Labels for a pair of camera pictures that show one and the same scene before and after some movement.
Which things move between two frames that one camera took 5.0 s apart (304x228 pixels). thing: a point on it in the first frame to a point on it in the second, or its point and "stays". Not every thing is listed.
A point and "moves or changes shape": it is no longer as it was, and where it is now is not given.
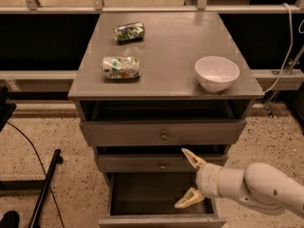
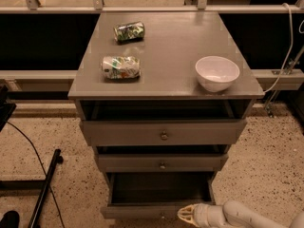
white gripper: x=207 y=180 to x=202 y=215
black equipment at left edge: x=6 y=109 stays
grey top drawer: x=166 y=132 stays
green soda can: x=128 y=32 stays
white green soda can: x=123 y=67 stays
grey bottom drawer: x=148 y=199 moves or changes shape
